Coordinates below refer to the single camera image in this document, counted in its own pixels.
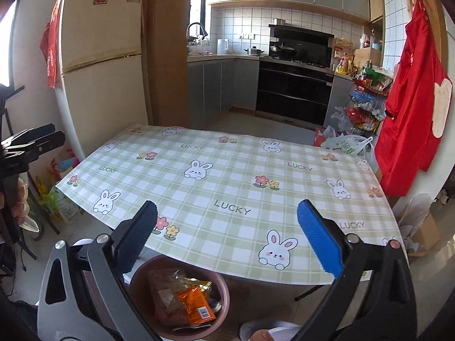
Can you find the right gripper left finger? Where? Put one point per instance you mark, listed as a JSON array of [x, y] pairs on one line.
[[83, 295]]

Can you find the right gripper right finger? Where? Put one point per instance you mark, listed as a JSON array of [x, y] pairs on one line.
[[388, 309]]

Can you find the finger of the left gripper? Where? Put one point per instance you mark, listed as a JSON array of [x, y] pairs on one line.
[[39, 147], [28, 135]]

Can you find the orange snack packet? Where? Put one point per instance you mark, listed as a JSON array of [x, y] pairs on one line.
[[196, 305]]

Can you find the pink trash bin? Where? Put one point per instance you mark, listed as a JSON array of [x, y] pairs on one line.
[[180, 301]]

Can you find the grey kitchen cabinets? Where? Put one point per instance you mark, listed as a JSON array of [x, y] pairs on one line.
[[217, 84]]

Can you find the kitchen faucet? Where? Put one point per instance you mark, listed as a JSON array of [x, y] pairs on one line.
[[196, 33]]

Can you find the left hand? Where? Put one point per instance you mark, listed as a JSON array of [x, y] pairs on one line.
[[21, 209]]

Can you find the beige refrigerator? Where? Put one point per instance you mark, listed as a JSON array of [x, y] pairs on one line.
[[100, 90]]

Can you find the white shopping bag on floor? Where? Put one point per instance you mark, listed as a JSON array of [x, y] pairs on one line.
[[348, 144]]

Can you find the green plaid bunny tablecloth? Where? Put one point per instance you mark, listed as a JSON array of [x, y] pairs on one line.
[[229, 202]]

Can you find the red hanging apron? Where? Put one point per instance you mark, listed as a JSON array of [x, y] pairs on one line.
[[416, 109]]

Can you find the white kettle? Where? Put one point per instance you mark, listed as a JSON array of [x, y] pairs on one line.
[[222, 46]]

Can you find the black oven stove unit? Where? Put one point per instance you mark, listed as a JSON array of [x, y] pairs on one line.
[[295, 79]]

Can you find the cardboard box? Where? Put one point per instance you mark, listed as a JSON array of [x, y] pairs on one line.
[[365, 55]]

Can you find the steel cooking pot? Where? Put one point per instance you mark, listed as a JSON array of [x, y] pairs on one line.
[[254, 51]]

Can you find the wire snack rack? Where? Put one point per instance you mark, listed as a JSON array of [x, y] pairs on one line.
[[365, 108]]

